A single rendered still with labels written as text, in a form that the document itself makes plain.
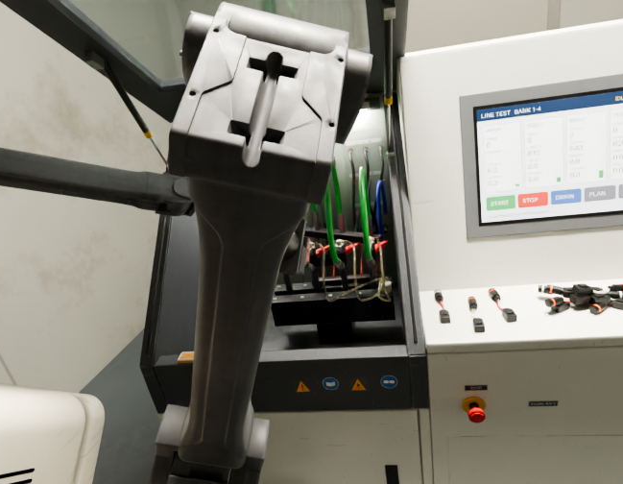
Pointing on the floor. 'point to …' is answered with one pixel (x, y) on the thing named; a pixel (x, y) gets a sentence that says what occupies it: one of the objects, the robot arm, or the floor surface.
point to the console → (539, 446)
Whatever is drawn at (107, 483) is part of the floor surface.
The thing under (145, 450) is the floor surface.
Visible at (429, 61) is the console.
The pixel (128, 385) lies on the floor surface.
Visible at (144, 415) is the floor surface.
